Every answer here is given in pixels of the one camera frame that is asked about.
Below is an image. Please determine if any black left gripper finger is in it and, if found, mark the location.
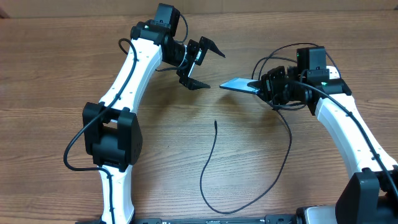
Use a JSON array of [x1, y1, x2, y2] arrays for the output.
[[186, 78, 211, 90], [206, 39, 226, 58]]

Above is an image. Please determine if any black charger cable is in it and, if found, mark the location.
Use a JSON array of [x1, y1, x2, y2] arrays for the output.
[[199, 42, 341, 215]]

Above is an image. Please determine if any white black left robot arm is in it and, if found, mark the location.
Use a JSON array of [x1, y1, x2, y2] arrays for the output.
[[63, 3, 224, 223]]

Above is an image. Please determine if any Samsung Galaxy smartphone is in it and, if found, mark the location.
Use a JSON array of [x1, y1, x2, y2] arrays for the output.
[[220, 78, 259, 95]]

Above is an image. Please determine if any white power strip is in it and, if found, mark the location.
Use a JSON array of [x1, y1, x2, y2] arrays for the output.
[[326, 65, 340, 80]]

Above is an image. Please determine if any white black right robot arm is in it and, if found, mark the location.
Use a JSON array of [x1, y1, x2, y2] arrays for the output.
[[243, 45, 397, 223]]

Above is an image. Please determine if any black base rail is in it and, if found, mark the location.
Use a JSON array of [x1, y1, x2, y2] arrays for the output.
[[129, 214, 305, 224]]

